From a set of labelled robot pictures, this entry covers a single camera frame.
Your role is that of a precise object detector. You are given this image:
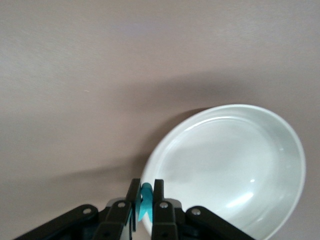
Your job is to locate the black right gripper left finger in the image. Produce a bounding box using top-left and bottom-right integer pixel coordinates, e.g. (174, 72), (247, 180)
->
(14, 178), (141, 240)

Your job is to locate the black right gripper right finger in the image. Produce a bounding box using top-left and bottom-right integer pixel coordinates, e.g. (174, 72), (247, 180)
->
(151, 179), (254, 240)

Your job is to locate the teal foam letter y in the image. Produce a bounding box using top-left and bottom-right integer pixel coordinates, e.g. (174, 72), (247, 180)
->
(137, 183), (154, 223)

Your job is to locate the beige brown plate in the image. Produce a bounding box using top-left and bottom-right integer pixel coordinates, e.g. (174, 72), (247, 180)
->
(139, 104), (307, 240)

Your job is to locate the brown table cover sheet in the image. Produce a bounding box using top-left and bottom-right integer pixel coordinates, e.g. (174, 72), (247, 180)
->
(0, 0), (320, 240)

